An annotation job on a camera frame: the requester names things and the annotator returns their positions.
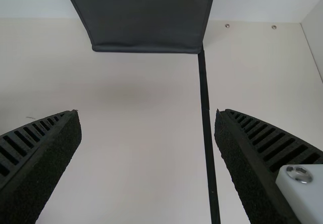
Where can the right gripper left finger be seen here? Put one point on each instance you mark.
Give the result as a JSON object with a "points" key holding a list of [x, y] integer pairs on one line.
{"points": [[38, 158]]}

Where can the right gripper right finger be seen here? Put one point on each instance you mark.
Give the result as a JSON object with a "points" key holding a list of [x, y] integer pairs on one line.
{"points": [[252, 163]]}

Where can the black strip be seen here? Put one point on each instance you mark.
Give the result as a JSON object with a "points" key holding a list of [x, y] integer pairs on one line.
{"points": [[208, 133]]}

